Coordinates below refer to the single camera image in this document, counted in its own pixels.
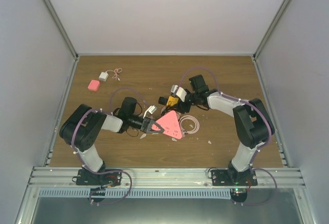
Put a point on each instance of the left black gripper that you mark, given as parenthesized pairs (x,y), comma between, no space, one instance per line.
(146,125)

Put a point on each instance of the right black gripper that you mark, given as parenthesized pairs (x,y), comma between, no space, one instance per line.
(183,108)

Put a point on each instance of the pink triangular power strip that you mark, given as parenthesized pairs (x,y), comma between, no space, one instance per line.
(170,124)

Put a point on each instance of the yellow cube socket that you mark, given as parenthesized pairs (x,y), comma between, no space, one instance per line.
(172,101)

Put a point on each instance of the white USB charger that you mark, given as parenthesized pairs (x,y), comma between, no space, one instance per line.
(103,76)

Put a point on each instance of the pink rectangular plug adapter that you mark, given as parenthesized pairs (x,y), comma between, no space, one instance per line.
(93,85)

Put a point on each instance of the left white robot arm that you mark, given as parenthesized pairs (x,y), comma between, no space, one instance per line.
(81,129)

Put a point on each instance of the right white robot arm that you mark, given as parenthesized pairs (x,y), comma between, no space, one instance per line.
(253,125)

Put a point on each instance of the round pink socket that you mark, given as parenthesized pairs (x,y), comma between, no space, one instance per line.
(165,110)

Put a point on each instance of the black power adapter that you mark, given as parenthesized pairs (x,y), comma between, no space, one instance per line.
(163,101)

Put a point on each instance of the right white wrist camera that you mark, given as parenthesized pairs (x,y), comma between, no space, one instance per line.
(179,92)

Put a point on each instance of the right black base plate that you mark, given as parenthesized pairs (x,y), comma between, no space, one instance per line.
(228,177)

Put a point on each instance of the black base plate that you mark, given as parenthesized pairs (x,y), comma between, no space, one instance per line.
(228,177)
(85,177)

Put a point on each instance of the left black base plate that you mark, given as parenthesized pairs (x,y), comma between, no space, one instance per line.
(85,177)

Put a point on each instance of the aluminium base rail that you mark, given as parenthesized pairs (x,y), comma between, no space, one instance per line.
(158,178)

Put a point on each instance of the slotted cable duct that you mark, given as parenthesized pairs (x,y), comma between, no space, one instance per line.
(138,193)

